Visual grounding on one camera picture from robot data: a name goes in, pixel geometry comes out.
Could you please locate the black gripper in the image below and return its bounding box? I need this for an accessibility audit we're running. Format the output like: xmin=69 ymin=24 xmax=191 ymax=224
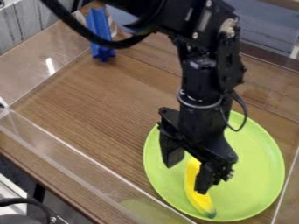
xmin=157 ymin=89 xmax=239 ymax=194

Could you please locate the yellow toy banana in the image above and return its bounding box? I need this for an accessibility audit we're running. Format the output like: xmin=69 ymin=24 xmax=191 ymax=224
xmin=184 ymin=157 xmax=217 ymax=219

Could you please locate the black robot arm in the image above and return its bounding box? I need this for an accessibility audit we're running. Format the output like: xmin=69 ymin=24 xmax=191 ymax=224
xmin=40 ymin=0 xmax=247 ymax=193

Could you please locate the green round plate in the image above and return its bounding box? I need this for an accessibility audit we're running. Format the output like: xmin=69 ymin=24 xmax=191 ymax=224
xmin=144 ymin=120 xmax=285 ymax=222

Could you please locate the black device with knob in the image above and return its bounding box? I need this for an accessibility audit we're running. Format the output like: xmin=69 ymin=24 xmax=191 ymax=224
xmin=26 ymin=208 xmax=69 ymax=224

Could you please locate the black cable lower left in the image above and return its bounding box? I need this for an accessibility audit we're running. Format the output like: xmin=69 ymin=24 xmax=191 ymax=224
xmin=0 ymin=197 xmax=52 ymax=224

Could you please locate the clear acrylic enclosure wall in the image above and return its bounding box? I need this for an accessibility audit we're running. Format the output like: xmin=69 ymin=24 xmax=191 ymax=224
xmin=0 ymin=7 xmax=299 ymax=224

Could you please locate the blue plastic bracket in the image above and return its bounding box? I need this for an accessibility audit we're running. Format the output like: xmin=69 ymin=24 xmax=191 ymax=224
xmin=85 ymin=8 xmax=116 ymax=62

